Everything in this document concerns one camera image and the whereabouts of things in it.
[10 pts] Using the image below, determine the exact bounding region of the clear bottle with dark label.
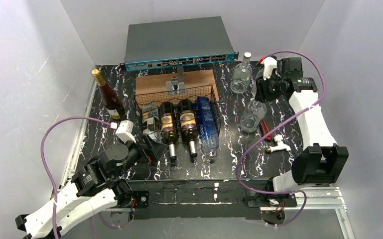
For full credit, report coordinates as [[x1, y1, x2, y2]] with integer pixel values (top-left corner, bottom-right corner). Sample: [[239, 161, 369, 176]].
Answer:
[[240, 100, 267, 132]]

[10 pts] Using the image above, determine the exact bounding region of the clear bottle with white cap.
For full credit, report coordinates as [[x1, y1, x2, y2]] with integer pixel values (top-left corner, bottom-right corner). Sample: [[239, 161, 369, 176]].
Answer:
[[230, 52, 253, 95]]

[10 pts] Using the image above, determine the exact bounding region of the amber wine bottle gold cap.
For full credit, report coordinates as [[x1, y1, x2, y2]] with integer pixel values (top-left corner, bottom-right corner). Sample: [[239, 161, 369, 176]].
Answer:
[[92, 69, 126, 120]]

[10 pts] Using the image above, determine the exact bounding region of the clear bottle with cork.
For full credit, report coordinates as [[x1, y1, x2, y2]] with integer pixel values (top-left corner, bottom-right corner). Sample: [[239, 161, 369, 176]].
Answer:
[[251, 69, 264, 100]]

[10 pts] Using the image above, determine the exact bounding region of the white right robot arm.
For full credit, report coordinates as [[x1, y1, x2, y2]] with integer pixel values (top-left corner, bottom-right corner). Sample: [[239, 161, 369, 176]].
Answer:
[[255, 56, 349, 193]]

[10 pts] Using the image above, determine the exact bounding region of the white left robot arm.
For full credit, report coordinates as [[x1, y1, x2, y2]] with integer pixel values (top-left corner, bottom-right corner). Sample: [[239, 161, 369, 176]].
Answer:
[[15, 135, 168, 239]]

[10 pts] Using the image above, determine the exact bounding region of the clear embossed bottle in rack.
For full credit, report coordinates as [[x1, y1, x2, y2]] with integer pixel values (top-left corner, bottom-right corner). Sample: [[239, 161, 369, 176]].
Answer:
[[142, 103, 162, 143]]

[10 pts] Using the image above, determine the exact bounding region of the dark green wine bottle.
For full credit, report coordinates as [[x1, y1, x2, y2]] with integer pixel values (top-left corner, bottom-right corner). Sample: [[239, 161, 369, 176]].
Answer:
[[160, 102, 179, 163]]

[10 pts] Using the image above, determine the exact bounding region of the dark bottle with black cap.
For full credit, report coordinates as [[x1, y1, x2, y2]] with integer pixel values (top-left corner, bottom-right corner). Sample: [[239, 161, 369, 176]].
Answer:
[[178, 99, 198, 158]]

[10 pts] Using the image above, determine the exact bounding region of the red black utility knife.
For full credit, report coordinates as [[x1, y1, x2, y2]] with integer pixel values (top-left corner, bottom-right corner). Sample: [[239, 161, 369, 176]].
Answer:
[[260, 119, 272, 142]]

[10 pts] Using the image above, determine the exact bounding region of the white plastic faucet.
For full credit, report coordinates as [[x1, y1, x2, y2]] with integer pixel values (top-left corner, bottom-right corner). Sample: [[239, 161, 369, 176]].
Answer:
[[266, 134, 291, 153]]

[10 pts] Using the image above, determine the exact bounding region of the wooden board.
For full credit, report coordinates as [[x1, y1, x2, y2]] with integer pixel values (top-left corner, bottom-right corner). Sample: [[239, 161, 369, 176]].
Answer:
[[135, 70, 219, 104]]

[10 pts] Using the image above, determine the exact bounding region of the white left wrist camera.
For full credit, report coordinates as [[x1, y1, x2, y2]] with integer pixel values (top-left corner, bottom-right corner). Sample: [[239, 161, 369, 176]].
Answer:
[[110, 120, 136, 143]]

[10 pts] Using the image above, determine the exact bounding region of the black wire wine rack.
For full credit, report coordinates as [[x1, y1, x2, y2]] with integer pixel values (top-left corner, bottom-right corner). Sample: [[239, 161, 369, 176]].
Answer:
[[133, 85, 221, 145]]

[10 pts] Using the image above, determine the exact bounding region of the grey metal bracket post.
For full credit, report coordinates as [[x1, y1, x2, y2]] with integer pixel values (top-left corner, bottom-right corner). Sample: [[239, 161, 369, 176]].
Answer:
[[166, 66, 185, 95]]

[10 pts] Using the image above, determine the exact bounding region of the grey network switch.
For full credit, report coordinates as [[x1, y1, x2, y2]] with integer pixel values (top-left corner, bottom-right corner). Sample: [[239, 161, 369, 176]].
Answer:
[[123, 16, 239, 71]]

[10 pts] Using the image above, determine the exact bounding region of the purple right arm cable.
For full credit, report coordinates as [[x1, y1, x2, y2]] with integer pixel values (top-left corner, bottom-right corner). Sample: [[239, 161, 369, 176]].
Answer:
[[236, 50, 327, 228]]

